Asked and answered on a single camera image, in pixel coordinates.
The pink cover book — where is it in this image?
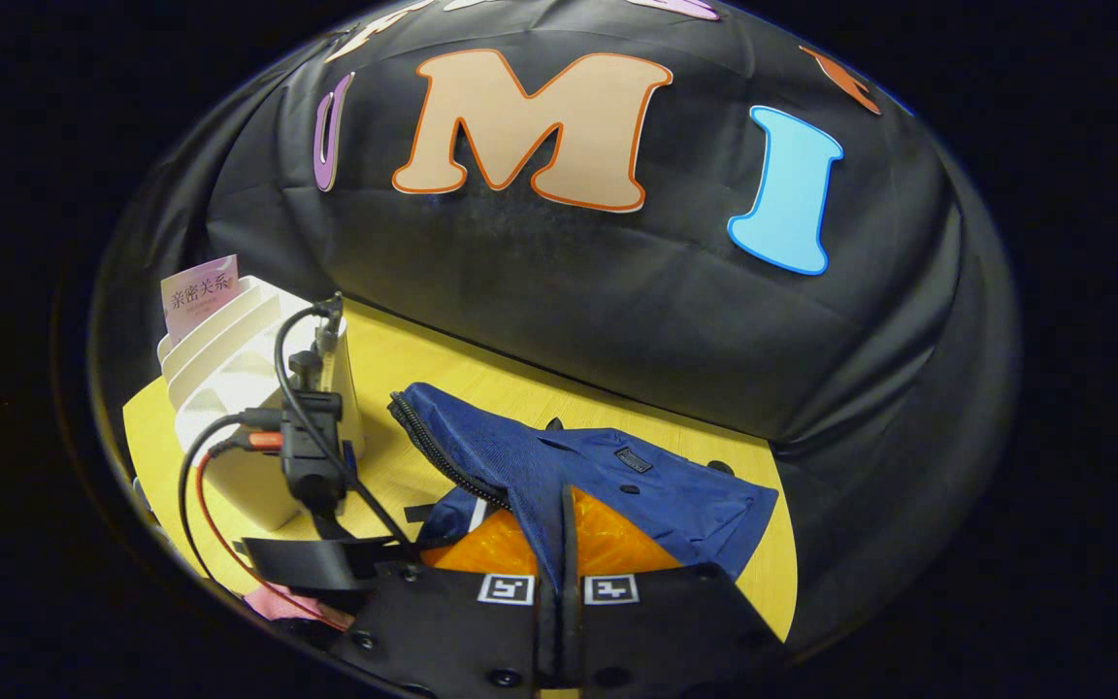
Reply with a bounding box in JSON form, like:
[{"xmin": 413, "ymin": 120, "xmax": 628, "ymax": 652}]
[{"xmin": 160, "ymin": 254, "xmax": 240, "ymax": 341}]

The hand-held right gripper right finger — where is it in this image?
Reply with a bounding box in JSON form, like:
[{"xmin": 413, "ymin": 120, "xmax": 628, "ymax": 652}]
[{"xmin": 564, "ymin": 485, "xmax": 783, "ymax": 695}]

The blue schoolbag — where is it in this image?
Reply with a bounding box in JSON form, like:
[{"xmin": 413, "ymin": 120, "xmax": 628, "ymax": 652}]
[{"xmin": 389, "ymin": 382, "xmax": 779, "ymax": 593}]

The black backdrop cloth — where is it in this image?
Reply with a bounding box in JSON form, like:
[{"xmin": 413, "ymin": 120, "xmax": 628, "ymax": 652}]
[{"xmin": 88, "ymin": 0, "xmax": 1021, "ymax": 642}]

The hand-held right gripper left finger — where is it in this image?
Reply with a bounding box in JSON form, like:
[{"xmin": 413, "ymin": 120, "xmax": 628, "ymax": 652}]
[{"xmin": 331, "ymin": 505, "xmax": 570, "ymax": 695}]

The white bookshelf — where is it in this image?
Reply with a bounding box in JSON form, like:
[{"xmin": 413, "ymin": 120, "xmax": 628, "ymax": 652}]
[{"xmin": 156, "ymin": 275, "xmax": 366, "ymax": 533}]

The red cable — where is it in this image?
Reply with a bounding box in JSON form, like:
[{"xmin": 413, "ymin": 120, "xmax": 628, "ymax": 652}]
[{"xmin": 195, "ymin": 432, "xmax": 351, "ymax": 627}]

